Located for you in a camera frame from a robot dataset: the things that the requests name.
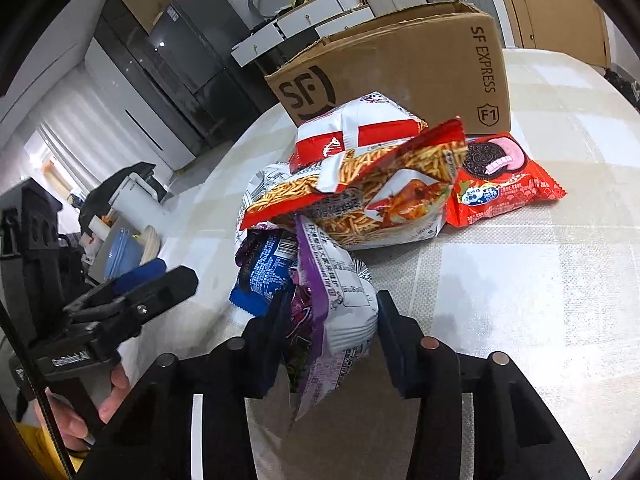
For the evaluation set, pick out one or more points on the white plastic container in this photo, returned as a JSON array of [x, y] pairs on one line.
[[137, 200]]

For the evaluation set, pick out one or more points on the blue plastic tub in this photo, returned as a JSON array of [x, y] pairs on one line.
[[122, 255]]

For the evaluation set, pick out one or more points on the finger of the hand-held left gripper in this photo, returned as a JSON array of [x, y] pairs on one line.
[[142, 274], [160, 290]]

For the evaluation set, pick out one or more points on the white curtain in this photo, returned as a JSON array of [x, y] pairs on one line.
[[65, 145]]

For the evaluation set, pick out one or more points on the black refrigerator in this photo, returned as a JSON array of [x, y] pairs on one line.
[[200, 60]]

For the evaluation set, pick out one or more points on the red cookie packet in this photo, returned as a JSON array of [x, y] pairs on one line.
[[500, 180]]

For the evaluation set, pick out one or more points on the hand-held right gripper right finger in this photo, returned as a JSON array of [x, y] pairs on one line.
[[392, 340]]

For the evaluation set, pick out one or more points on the cardboard box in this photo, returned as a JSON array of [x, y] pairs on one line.
[[142, 0], [400, 65]]

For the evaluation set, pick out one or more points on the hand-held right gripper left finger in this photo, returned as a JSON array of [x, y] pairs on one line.
[[272, 332]]

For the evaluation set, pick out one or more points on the tan wooden door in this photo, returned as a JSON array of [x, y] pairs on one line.
[[550, 5]]

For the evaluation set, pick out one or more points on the flat cardboard box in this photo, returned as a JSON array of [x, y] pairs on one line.
[[142, 0]]

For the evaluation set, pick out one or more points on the black bag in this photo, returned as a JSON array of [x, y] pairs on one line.
[[100, 195]]

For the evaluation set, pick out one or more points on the person's left forearm yellow sleeve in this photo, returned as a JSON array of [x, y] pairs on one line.
[[40, 452]]

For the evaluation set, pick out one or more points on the white grey printed snack packet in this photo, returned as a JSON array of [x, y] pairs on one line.
[[267, 182]]

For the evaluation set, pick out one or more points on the pile of shoes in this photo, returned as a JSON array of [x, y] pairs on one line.
[[625, 87]]

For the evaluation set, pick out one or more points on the white cabinet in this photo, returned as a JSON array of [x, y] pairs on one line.
[[130, 110]]

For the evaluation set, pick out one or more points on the purple snack packet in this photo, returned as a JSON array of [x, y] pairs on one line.
[[345, 305]]

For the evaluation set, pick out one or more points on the person's left hand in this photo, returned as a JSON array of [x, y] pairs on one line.
[[116, 390]]

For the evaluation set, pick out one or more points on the blue snack packet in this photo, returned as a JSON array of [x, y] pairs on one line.
[[265, 270]]

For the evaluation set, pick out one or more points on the white drawer dresser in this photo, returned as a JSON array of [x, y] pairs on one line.
[[300, 20]]

